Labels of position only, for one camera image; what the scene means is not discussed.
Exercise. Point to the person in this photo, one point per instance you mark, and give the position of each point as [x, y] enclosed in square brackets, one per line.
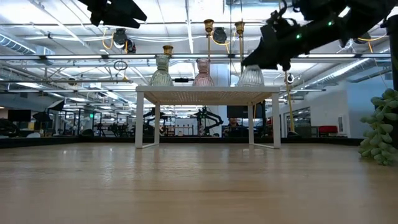
[233, 124]

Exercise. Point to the black background robot arm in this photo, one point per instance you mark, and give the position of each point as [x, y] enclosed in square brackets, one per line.
[206, 119]

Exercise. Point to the short brass candlestick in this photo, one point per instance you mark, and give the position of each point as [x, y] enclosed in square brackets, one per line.
[168, 50]

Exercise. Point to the black monitor screen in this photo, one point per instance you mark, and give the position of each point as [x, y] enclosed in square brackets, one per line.
[236, 111]

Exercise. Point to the tall brass candlestick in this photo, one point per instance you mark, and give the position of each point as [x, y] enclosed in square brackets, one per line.
[209, 31]
[239, 37]

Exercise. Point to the red box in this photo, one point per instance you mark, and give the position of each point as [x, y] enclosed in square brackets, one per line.
[328, 130]

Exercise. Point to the potted green succulent plant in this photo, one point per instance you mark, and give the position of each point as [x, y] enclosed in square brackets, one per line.
[381, 133]

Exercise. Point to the clear ribbed glass candle holder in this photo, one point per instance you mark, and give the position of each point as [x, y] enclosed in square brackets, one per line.
[251, 77]

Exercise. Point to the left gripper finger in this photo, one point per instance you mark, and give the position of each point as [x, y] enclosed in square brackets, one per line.
[124, 15]

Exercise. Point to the black metal table frame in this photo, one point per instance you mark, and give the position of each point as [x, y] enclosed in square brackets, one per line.
[93, 141]

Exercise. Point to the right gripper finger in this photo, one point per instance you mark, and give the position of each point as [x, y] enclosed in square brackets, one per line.
[270, 57]

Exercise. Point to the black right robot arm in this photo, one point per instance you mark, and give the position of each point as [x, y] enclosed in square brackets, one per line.
[342, 21]

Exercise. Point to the white perforated metal riser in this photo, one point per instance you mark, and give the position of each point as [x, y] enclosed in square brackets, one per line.
[208, 93]

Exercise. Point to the pink ribbed glass candle holder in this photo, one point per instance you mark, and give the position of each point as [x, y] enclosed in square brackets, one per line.
[203, 77]

